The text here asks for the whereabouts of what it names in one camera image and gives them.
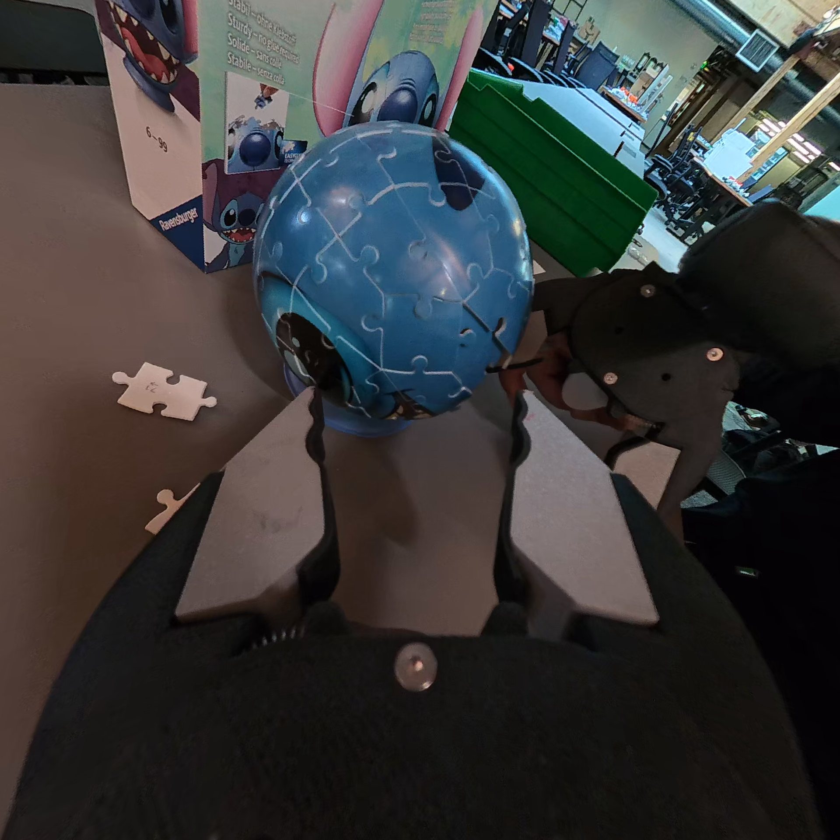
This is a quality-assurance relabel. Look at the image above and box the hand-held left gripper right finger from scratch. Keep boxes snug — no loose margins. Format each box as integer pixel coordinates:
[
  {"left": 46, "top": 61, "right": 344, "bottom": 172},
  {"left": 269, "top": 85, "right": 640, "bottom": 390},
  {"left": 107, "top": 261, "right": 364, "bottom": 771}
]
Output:
[{"left": 494, "top": 391, "right": 660, "bottom": 639}]

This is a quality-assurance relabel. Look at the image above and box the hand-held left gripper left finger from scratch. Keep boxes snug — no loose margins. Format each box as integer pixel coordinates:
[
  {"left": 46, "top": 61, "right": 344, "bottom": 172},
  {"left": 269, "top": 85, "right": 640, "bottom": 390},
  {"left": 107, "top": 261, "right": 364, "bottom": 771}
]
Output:
[{"left": 174, "top": 388, "right": 343, "bottom": 624}]

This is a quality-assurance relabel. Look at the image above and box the white puzzle piece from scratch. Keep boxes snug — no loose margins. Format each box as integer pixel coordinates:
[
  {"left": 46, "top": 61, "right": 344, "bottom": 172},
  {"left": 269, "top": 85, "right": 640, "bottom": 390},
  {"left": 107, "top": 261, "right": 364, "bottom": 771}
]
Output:
[
  {"left": 112, "top": 362, "right": 217, "bottom": 422},
  {"left": 144, "top": 483, "right": 201, "bottom": 536}
]

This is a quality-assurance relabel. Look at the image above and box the blue puzzle ball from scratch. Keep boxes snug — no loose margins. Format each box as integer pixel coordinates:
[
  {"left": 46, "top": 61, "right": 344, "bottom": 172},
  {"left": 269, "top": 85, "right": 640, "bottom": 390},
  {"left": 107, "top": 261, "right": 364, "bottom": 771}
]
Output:
[{"left": 252, "top": 121, "right": 536, "bottom": 421}]

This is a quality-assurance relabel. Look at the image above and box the cartoon printed puzzle box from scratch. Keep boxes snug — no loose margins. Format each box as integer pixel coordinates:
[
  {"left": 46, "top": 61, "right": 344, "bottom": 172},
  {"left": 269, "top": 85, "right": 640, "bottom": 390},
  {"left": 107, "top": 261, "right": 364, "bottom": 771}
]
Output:
[{"left": 95, "top": 0, "right": 500, "bottom": 275}]

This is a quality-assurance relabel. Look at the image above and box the person's right hand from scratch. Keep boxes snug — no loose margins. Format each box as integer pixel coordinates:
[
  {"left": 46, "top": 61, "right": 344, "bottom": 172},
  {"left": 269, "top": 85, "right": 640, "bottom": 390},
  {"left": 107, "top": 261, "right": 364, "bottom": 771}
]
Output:
[{"left": 500, "top": 336, "right": 619, "bottom": 429}]

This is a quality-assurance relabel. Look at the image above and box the green plastic bin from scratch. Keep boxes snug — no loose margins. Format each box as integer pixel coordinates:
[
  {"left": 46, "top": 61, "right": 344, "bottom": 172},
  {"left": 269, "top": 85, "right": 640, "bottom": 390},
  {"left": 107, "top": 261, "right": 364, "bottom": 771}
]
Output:
[{"left": 449, "top": 69, "right": 659, "bottom": 278}]

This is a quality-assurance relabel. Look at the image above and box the person's dark clothed torso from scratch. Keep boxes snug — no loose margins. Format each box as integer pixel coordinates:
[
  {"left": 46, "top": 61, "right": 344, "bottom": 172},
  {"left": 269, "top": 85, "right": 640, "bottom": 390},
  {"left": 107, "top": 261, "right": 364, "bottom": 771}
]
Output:
[{"left": 679, "top": 367, "right": 840, "bottom": 840}]

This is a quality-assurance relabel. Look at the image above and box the dark-top office table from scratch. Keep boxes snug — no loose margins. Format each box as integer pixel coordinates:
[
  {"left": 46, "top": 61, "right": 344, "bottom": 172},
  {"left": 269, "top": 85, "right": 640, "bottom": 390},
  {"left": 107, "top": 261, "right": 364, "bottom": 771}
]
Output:
[{"left": 512, "top": 77, "right": 649, "bottom": 179}]

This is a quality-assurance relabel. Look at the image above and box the white air vent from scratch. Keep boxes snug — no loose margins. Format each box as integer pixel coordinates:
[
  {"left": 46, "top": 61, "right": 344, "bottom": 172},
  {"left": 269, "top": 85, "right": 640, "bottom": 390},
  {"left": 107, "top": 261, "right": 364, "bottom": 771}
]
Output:
[{"left": 735, "top": 29, "right": 782, "bottom": 71}]

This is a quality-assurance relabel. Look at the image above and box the wooden post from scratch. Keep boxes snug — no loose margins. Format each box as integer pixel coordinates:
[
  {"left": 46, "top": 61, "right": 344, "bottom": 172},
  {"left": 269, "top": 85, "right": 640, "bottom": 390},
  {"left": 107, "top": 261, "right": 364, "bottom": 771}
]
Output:
[{"left": 721, "top": 47, "right": 815, "bottom": 137}]

